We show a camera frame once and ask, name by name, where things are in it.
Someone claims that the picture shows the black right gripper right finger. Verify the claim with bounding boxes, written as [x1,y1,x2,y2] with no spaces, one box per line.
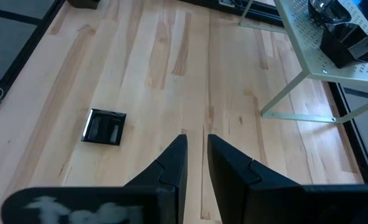
[207,134,368,224]

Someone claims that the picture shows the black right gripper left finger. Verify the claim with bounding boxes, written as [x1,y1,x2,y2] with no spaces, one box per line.
[1,134,189,224]

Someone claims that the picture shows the small black square plate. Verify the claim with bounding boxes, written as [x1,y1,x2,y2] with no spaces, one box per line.
[80,108,128,146]

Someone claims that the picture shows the dark conical bowl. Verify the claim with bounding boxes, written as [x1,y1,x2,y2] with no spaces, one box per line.
[322,22,368,63]

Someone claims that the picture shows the black glossy rounded plate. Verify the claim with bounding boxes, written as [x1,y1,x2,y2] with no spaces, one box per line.
[307,0,352,26]

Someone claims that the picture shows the white perforated dish rack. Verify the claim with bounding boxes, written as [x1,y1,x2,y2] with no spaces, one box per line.
[238,0,368,124]

